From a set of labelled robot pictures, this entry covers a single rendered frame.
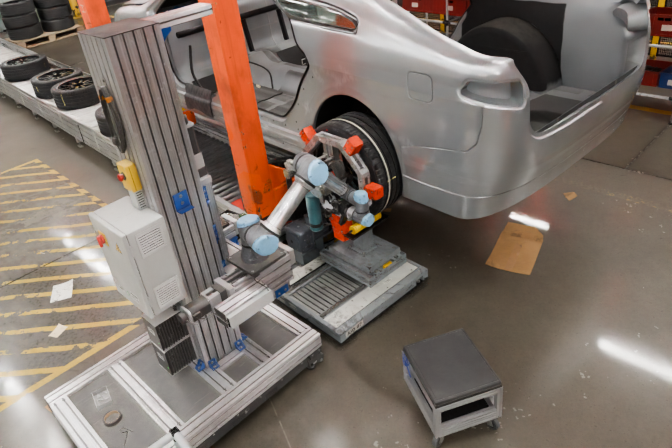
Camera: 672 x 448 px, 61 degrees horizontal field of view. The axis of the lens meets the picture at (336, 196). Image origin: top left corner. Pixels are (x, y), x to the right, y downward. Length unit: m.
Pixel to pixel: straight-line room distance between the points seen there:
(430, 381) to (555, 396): 0.75
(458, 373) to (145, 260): 1.56
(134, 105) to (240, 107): 1.11
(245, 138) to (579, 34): 2.45
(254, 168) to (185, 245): 0.99
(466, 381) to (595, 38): 2.60
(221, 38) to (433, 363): 2.08
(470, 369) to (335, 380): 0.83
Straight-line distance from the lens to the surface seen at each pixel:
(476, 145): 2.95
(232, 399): 3.13
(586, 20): 4.45
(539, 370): 3.45
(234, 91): 3.47
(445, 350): 3.02
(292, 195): 2.72
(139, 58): 2.54
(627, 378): 3.52
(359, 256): 3.85
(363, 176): 3.28
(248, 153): 3.62
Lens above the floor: 2.50
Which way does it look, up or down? 30 degrees down
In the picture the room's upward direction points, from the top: 7 degrees counter-clockwise
